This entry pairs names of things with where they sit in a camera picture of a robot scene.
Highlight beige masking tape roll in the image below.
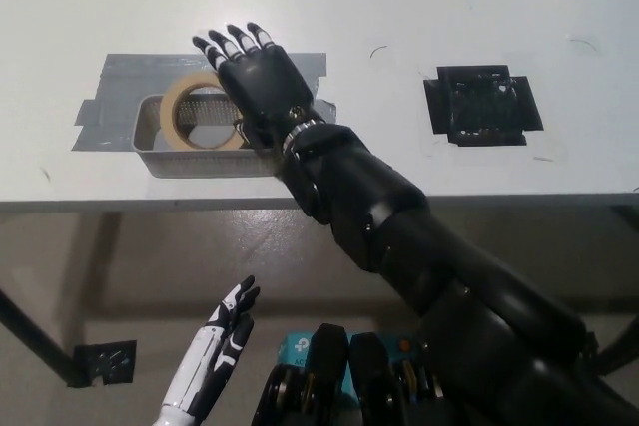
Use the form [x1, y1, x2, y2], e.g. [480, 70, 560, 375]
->
[159, 71, 249, 151]

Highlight teal cardboard box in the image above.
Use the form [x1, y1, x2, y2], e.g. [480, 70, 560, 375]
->
[278, 331, 420, 407]

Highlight small grey mesh basket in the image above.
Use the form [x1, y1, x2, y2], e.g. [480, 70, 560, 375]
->
[132, 94, 289, 181]

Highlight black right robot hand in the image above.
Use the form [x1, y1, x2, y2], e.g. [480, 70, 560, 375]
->
[192, 21, 328, 152]

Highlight grey duct tape patch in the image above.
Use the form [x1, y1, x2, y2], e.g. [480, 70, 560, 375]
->
[71, 51, 341, 154]

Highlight black tape patch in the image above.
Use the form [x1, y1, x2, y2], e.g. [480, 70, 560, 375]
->
[422, 64, 544, 148]

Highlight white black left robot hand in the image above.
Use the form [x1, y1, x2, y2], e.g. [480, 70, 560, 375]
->
[162, 274, 262, 417]

